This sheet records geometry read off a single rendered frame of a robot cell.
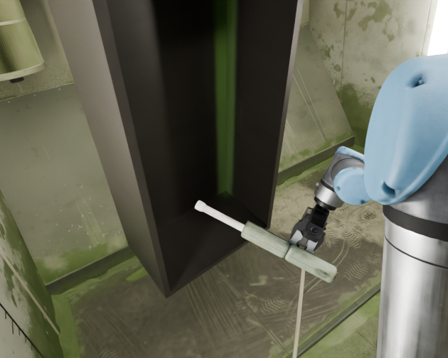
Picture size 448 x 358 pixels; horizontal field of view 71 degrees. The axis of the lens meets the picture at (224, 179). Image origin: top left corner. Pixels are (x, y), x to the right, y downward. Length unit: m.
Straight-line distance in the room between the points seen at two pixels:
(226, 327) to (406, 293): 1.50
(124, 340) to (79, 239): 0.68
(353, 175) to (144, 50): 0.77
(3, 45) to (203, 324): 1.70
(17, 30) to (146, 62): 0.91
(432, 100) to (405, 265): 0.13
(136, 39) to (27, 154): 1.30
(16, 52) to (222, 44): 1.05
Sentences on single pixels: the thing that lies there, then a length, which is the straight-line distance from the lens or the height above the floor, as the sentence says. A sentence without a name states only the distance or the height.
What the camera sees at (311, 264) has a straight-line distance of 1.02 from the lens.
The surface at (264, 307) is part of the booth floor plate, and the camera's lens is 1.81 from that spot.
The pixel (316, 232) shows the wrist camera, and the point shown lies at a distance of 0.93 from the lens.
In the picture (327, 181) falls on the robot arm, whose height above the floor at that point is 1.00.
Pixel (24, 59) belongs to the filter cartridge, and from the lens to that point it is 1.95.
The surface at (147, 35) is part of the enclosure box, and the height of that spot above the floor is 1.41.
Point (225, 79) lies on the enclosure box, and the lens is 1.40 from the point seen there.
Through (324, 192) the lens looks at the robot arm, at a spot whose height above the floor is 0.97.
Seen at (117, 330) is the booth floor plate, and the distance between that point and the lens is 1.93.
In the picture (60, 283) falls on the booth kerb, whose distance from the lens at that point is 2.21.
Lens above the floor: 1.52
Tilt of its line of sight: 32 degrees down
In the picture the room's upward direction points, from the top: 9 degrees counter-clockwise
